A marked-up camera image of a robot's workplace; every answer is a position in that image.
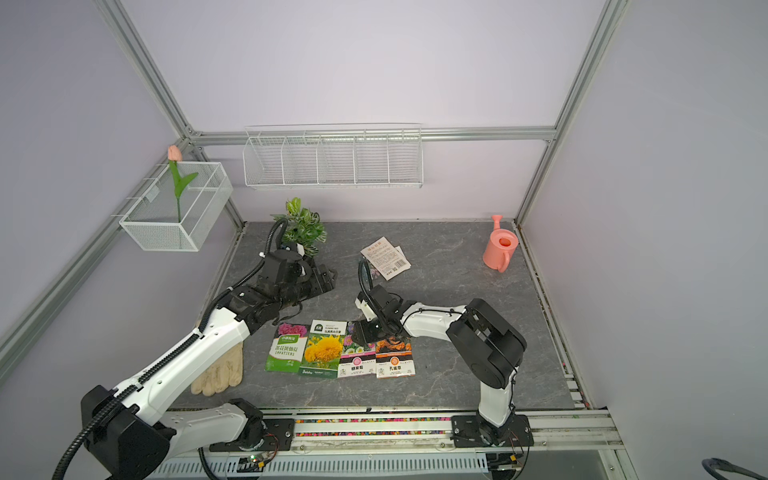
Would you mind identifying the orange seed packet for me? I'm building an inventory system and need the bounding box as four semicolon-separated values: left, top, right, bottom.
375;337;416;379

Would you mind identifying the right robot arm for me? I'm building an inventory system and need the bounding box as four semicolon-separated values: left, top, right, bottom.
352;259;527;434

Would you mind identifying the aluminium front rail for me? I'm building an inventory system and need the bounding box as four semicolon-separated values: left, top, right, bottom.
107;407;643;480

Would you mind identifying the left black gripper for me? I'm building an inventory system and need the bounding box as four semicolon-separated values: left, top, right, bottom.
278;263;338;310

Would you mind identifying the potted green plant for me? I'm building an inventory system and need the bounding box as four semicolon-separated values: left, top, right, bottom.
272;197;327;258

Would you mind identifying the marigold seed packet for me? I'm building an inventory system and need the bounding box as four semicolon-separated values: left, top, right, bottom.
298;320;347;379

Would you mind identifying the white mesh basket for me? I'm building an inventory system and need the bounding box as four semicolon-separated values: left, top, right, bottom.
120;161;233;252

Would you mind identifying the pink bordered seed packet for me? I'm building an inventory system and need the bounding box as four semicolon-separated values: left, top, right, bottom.
337;335;376;378

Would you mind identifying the artificial pink tulip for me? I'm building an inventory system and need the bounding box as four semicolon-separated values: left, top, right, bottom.
167;145;199;223

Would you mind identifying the pink watering can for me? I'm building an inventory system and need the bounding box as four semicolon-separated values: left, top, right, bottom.
482;215;519;273

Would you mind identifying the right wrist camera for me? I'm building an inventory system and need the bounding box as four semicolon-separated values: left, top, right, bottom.
355;293;375;321

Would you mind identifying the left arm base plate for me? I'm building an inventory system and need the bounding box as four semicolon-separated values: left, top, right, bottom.
234;418;296;451

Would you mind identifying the beige work glove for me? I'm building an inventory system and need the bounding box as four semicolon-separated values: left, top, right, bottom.
190;343;244;397

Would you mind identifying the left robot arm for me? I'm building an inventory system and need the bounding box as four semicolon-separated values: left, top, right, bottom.
52;217;336;479

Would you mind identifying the white wire wall shelf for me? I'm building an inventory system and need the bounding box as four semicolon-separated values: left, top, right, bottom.
242;123;424;189

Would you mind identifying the green seed packet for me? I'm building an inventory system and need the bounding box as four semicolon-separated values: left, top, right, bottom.
265;323;309;373

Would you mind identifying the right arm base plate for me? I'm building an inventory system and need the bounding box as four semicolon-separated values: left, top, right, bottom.
451;413;534;448

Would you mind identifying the white seed packet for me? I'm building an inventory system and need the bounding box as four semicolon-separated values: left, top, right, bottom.
361;237;411;281

